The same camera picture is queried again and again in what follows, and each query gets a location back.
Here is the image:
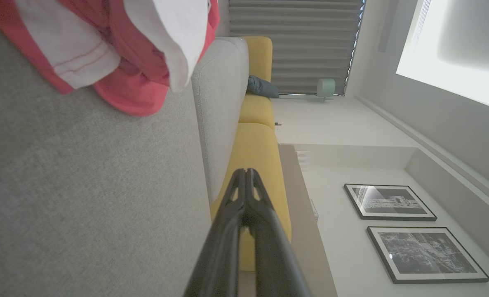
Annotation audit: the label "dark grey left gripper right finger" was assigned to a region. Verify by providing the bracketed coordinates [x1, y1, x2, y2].
[244, 168, 312, 297]

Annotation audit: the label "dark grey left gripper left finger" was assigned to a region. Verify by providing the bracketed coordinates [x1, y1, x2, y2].
[184, 168, 246, 297]

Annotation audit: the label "red Bulls 23 jersey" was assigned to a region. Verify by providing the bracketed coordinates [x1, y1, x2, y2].
[59, 0, 220, 117]

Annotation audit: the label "beige wooden ledge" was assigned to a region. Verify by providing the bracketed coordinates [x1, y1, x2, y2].
[277, 144, 338, 297]

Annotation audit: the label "large yellow sofa cushion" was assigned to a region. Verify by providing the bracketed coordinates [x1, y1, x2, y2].
[210, 122, 292, 272]

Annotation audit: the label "small black framed picture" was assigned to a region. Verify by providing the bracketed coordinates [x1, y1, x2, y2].
[343, 184, 437, 222]

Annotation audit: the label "grey sofa cushion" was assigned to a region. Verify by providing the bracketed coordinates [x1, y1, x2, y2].
[191, 37, 250, 205]

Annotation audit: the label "small yellow sofa cushion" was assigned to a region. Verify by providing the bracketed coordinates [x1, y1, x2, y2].
[238, 92, 276, 129]

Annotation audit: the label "grey fabric sofa seat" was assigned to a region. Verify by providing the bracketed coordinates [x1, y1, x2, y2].
[0, 0, 212, 297]

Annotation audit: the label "large black framed picture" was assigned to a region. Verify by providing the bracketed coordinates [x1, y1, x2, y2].
[367, 226, 489, 285]

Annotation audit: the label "teal throw pillow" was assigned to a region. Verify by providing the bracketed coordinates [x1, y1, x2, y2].
[247, 75, 280, 99]

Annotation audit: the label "mint green lamp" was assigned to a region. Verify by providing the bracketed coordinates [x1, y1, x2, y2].
[277, 78, 336, 102]

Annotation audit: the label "yellow sofa backrest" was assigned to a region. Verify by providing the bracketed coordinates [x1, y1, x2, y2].
[240, 36, 273, 83]

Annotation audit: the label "grey pleated window blind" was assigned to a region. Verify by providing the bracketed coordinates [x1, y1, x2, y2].
[228, 0, 365, 96]

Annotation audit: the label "red shorts with white band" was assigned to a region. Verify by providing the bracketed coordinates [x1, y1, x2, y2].
[0, 0, 123, 94]

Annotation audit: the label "bright recessed light panel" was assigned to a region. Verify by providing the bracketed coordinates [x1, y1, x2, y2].
[395, 0, 489, 114]

